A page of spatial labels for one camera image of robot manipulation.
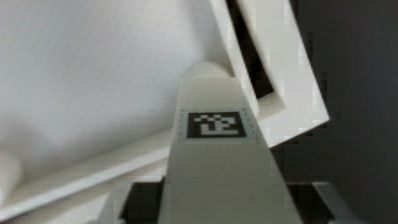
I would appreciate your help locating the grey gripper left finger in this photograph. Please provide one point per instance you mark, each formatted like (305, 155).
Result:
(131, 204)

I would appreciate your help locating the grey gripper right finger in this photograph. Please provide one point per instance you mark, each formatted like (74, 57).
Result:
(319, 204)

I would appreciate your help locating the white desk leg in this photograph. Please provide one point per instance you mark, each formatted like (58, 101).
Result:
(223, 187)

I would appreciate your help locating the white desk top tray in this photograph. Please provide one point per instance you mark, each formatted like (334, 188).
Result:
(94, 56)

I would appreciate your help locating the white front barrier rail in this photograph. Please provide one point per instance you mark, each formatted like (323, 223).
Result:
(76, 209)

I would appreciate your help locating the white barrier rail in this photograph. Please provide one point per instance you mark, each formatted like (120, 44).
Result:
(76, 209)
(291, 111)

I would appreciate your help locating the white right barrier rail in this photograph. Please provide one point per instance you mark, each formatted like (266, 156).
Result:
(291, 111)

